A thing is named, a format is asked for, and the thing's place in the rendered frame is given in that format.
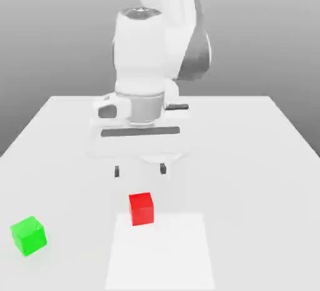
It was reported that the small green cube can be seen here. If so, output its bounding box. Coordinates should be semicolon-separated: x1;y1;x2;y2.
9;215;48;257

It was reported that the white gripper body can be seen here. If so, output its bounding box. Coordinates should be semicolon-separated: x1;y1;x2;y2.
85;120;191;165

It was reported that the small red cube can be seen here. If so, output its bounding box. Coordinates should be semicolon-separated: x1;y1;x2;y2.
128;191;155;227

